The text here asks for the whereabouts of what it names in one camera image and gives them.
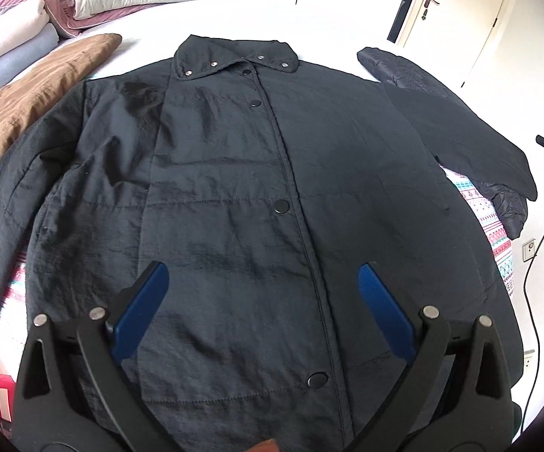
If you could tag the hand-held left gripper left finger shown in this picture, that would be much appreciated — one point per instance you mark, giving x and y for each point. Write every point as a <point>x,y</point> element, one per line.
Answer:
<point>143,299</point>

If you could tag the grey-blue rolled duvet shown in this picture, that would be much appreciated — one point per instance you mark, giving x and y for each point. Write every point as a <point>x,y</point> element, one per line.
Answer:
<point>15,63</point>

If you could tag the black snap-button jacket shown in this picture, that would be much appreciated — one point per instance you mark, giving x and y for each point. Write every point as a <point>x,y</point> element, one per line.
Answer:
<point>234,183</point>

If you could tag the dark quilted puffer jacket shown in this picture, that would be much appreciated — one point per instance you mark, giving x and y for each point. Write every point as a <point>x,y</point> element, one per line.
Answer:
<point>406,68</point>

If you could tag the wall socket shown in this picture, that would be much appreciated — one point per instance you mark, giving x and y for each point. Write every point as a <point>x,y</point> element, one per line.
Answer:
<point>528,359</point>
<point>529,248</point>

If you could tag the white rolled duvet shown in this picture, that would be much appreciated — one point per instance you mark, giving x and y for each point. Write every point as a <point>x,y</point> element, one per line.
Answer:
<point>5,30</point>

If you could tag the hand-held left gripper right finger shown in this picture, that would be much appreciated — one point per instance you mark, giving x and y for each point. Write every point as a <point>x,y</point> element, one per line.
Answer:
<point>385,308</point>

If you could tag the cream door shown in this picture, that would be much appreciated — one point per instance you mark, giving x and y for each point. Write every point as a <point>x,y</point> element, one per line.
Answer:
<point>465,14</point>

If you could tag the brown garment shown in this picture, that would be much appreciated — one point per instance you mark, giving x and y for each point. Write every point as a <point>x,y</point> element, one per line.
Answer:
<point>31,99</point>

